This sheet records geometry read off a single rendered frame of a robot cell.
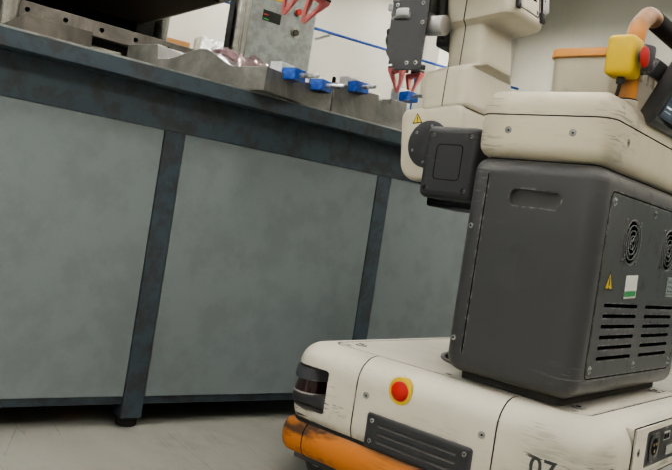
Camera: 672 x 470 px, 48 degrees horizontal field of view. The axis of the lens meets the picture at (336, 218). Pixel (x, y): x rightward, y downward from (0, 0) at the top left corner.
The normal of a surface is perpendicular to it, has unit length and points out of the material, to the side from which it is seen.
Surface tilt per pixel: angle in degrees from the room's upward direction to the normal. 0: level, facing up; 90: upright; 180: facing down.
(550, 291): 90
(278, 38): 90
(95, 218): 90
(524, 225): 90
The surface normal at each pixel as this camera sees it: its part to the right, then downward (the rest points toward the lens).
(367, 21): 0.50, 0.07
